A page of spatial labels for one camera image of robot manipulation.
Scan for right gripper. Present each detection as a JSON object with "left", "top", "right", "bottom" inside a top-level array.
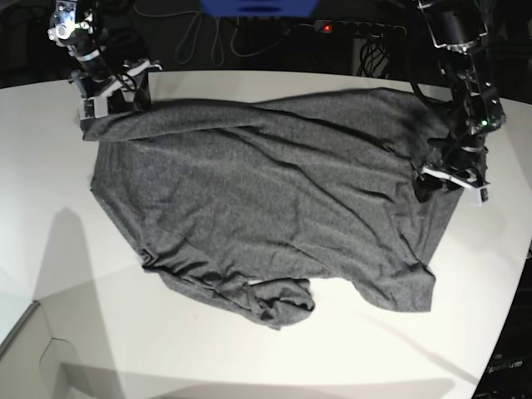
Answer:
[{"left": 69, "top": 57, "right": 162, "bottom": 115}]

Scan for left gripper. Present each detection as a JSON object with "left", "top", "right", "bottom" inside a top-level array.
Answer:
[{"left": 415, "top": 145, "right": 490, "bottom": 196}]

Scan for blue box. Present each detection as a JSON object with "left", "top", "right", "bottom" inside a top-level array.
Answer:
[{"left": 199, "top": 0, "right": 318, "bottom": 17}]

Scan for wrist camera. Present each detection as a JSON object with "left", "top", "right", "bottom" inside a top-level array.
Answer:
[
  {"left": 468, "top": 186, "right": 489, "bottom": 207},
  {"left": 79, "top": 96, "right": 109, "bottom": 121}
]

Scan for white floor cables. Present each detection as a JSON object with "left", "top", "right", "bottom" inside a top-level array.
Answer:
[{"left": 124, "top": 10, "right": 292, "bottom": 66}]

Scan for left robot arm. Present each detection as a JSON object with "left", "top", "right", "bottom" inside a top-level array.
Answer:
[{"left": 282, "top": 1, "right": 505, "bottom": 204}]

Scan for grey t-shirt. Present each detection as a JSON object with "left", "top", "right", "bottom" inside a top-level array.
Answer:
[{"left": 81, "top": 88, "right": 461, "bottom": 329}]

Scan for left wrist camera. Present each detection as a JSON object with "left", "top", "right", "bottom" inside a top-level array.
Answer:
[{"left": 468, "top": 186, "right": 489, "bottom": 207}]

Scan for black cable bundle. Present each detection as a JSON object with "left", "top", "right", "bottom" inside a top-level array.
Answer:
[{"left": 357, "top": 35, "right": 396, "bottom": 78}]

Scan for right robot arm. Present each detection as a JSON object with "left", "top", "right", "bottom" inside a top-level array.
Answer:
[{"left": 47, "top": 1, "right": 315, "bottom": 119}]

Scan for black power strip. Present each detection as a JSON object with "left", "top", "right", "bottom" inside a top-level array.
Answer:
[{"left": 313, "top": 19, "right": 406, "bottom": 38}]

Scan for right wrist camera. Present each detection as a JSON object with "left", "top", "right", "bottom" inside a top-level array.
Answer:
[{"left": 79, "top": 96, "right": 109, "bottom": 121}]

